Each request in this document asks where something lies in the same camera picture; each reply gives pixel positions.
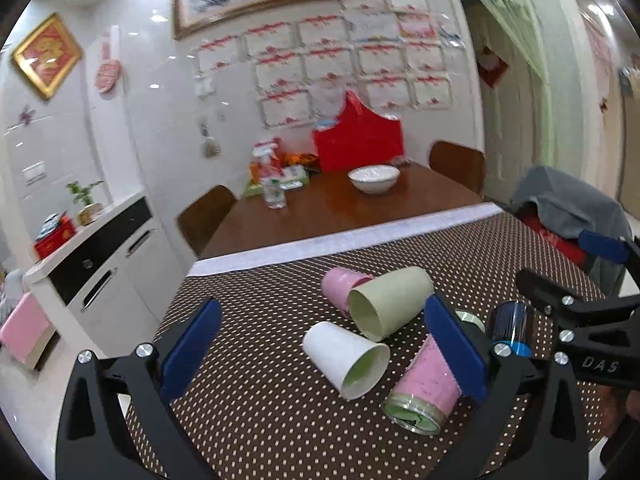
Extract beige green cup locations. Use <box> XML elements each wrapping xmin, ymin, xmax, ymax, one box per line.
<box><xmin>347</xmin><ymin>266</ymin><xmax>434</xmax><ymax>342</ymax></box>

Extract white paper cup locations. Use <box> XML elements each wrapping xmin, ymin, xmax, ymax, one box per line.
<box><xmin>302</xmin><ymin>321</ymin><xmax>390</xmax><ymax>401</ymax></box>

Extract small pink cup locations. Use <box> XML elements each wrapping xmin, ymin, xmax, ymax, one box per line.
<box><xmin>321</xmin><ymin>266</ymin><xmax>373</xmax><ymax>318</ymax></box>

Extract person's right hand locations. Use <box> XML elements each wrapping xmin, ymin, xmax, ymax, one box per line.
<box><xmin>598</xmin><ymin>386</ymin><xmax>640</xmax><ymax>438</ymax></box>

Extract red CAT cushion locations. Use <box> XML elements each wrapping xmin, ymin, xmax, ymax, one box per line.
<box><xmin>520</xmin><ymin>214</ymin><xmax>587</xmax><ymax>269</ymax></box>

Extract grey jacket on chair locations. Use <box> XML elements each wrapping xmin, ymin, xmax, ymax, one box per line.
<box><xmin>509</xmin><ymin>166</ymin><xmax>632</xmax><ymax>296</ymax></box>

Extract pink green glass jar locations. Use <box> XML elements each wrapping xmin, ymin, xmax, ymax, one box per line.
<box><xmin>381</xmin><ymin>335</ymin><xmax>461</xmax><ymax>436</ymax></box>

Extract pink stool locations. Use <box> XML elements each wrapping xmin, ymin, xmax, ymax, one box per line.
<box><xmin>1</xmin><ymin>292</ymin><xmax>55</xmax><ymax>370</ymax></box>

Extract white black sideboard cabinet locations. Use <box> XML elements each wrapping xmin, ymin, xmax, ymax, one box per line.
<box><xmin>25</xmin><ymin>192</ymin><xmax>186</xmax><ymax>358</ymax></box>

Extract right brown wooden chair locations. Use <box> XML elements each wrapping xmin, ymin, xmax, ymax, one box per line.
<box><xmin>428</xmin><ymin>140</ymin><xmax>486</xmax><ymax>195</ymax></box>

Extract brown wooden chair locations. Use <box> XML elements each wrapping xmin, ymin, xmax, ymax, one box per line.
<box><xmin>428</xmin><ymin>140</ymin><xmax>486</xmax><ymax>195</ymax></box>
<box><xmin>177</xmin><ymin>185</ymin><xmax>236</xmax><ymax>257</ymax></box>

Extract red diamond door decoration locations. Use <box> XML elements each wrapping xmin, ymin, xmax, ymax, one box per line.
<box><xmin>476</xmin><ymin>47</ymin><xmax>509</xmax><ymax>89</ymax></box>

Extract red box on sideboard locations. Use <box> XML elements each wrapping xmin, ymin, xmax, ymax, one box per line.
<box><xmin>34</xmin><ymin>212</ymin><xmax>76</xmax><ymax>259</ymax></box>

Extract small green potted plant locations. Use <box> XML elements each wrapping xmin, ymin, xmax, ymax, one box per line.
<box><xmin>66</xmin><ymin>180</ymin><xmax>104</xmax><ymax>226</ymax></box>

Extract brown polka dot tablecloth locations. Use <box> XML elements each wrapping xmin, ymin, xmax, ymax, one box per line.
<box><xmin>162</xmin><ymin>205</ymin><xmax>601</xmax><ymax>479</ymax></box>

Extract white ceramic bowl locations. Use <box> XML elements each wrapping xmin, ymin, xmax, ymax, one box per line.
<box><xmin>348</xmin><ymin>165</ymin><xmax>400</xmax><ymax>195</ymax></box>

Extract left brown wooden chair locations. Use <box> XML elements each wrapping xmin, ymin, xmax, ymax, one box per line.
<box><xmin>177</xmin><ymin>185</ymin><xmax>236</xmax><ymax>257</ymax></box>

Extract red gift bag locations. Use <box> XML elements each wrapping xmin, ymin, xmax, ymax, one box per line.
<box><xmin>312</xmin><ymin>91</ymin><xmax>405</xmax><ymax>174</ymax></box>

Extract green door curtain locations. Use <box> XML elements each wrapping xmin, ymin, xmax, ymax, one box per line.
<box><xmin>480</xmin><ymin>0</ymin><xmax>555</xmax><ymax>166</ymax></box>

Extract green tray with items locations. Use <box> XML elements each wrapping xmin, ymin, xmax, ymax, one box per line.
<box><xmin>243</xmin><ymin>165</ymin><xmax>309</xmax><ymax>197</ymax></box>

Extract clear spray bottle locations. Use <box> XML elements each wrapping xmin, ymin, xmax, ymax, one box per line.
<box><xmin>254</xmin><ymin>145</ymin><xmax>286</xmax><ymax>209</ymax></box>

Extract gold framed red picture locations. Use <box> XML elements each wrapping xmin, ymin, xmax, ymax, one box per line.
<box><xmin>12</xmin><ymin>13</ymin><xmax>82</xmax><ymax>101</ymax></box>

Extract hanging brush on wall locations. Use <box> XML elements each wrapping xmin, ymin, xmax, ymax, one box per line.
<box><xmin>198</xmin><ymin>118</ymin><xmax>221</xmax><ymax>158</ymax></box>

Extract round red wall ornament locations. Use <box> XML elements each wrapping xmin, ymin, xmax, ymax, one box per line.
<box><xmin>94</xmin><ymin>25</ymin><xmax>122</xmax><ymax>93</ymax></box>

